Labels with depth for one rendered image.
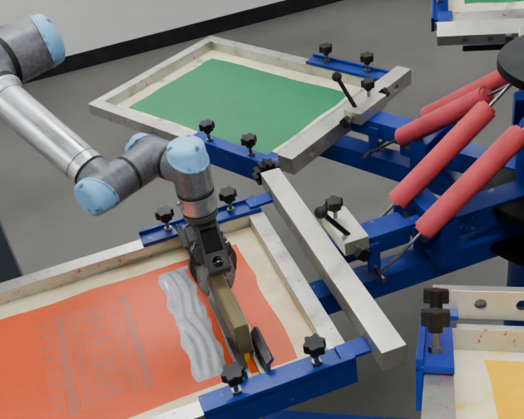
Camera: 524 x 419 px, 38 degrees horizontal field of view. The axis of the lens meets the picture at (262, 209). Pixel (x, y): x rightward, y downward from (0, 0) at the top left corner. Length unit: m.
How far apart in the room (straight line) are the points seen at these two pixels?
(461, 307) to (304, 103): 1.19
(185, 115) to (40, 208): 1.72
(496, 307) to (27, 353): 0.97
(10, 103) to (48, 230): 2.27
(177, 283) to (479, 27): 1.16
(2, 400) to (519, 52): 1.31
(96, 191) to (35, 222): 2.49
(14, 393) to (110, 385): 0.20
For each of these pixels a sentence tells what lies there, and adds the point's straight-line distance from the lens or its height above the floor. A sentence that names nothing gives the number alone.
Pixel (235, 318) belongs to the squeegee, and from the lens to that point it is 1.49.
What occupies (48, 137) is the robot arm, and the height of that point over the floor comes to 1.40.
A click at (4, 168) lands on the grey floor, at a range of 4.47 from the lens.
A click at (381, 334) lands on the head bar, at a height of 1.04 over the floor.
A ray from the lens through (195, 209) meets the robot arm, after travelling 1.49.
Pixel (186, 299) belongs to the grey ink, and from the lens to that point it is 1.71.
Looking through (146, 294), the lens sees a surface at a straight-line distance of 1.76.
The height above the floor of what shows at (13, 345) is 0.96.
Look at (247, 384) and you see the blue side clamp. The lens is 1.45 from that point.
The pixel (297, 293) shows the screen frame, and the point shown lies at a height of 0.99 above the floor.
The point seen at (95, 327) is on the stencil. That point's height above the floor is 0.96.
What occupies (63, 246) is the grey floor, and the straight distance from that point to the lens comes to 3.68.
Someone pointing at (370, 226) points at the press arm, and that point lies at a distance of 1.70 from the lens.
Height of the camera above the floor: 2.08
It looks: 35 degrees down
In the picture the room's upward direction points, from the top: 9 degrees counter-clockwise
